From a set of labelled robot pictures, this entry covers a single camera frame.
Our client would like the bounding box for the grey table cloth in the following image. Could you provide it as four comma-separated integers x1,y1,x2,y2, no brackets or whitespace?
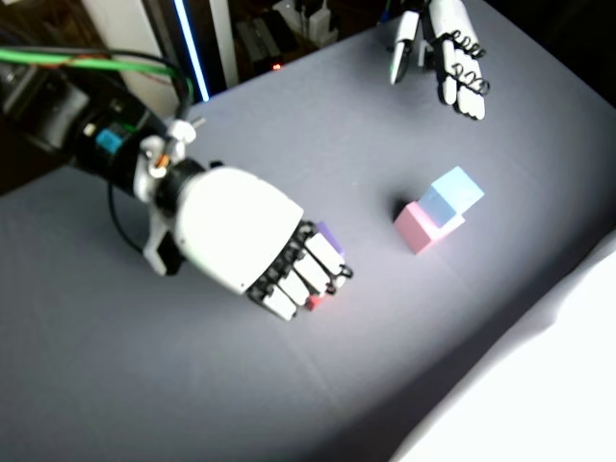
0,0,616,462

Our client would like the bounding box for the small purple cube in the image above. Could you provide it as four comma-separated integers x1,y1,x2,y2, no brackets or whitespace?
315,220,347,259

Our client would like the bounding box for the pink cube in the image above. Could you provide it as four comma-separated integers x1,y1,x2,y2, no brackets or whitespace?
393,200,467,256

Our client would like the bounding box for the small blue cube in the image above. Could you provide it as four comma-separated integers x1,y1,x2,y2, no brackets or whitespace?
417,166,485,227

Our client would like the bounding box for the blue light strip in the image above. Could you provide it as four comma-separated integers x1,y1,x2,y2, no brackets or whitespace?
172,0,212,103

